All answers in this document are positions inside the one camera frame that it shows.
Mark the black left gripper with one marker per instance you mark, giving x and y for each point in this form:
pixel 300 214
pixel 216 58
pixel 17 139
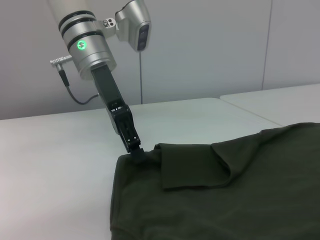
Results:
pixel 108 87

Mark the dark green t-shirt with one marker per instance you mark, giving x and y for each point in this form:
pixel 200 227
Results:
pixel 212 200

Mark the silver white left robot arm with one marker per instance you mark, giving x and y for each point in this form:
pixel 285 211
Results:
pixel 90 57

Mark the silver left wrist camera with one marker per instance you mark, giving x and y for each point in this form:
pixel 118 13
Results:
pixel 130 25

